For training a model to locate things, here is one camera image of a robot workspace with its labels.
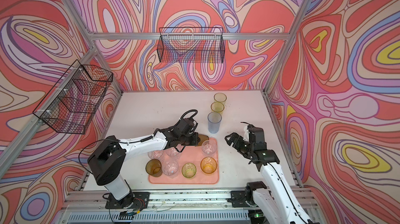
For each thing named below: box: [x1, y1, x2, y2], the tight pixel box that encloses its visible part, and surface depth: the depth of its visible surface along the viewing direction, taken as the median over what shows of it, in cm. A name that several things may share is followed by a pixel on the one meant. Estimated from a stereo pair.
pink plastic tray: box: [148, 137, 220, 185], surface depth 82 cm
